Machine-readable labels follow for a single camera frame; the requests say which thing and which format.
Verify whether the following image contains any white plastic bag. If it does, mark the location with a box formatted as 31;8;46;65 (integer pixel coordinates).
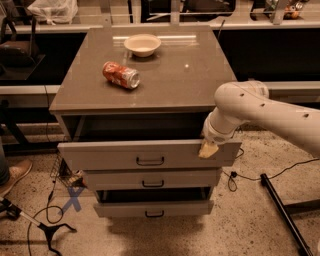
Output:
27;0;78;25

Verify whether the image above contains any blue tape cross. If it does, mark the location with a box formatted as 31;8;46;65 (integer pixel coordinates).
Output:
61;187;84;215

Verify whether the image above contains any wire basket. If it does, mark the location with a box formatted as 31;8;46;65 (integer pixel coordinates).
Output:
50;154;85;187

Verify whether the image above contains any black metal leg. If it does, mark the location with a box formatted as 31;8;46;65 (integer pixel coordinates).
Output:
260;174;320;256

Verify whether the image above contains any grey bottom drawer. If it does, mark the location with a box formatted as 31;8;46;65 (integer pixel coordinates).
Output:
94;187;213;218

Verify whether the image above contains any black floor cable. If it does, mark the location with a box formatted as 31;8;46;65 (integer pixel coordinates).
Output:
222;146;320;193
26;179;65;256

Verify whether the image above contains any black floor cable right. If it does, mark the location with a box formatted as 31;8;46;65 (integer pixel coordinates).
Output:
222;146;320;193

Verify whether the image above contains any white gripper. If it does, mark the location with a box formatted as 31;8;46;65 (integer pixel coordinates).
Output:
198;113;235;158

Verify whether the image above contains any red soda can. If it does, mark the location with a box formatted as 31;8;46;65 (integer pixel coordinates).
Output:
102;61;140;89

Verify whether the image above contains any cream paper bowl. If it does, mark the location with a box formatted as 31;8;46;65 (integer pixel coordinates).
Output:
124;34;161;58

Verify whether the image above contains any grey drawer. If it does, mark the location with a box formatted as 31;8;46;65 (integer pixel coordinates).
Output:
94;187;213;218
84;168;221;191
58;113;241;171

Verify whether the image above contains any black chair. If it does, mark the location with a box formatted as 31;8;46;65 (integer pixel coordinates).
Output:
0;6;45;81

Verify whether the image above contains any grey drawer cabinet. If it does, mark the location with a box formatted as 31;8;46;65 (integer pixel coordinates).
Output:
48;25;250;219

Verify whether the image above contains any brown shoe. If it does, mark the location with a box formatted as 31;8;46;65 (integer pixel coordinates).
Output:
0;159;33;197

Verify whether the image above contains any grey top drawer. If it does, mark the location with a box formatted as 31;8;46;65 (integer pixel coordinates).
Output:
58;113;241;171

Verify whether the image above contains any black tripod stand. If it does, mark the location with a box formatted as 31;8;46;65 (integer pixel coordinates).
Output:
0;197;76;256

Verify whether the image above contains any black floor cable left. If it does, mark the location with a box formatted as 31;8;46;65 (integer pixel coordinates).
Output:
26;179;65;256

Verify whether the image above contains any grey middle drawer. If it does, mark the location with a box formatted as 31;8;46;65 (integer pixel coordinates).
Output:
84;168;221;191

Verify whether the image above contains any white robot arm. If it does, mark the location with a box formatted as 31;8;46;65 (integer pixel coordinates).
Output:
199;81;320;158

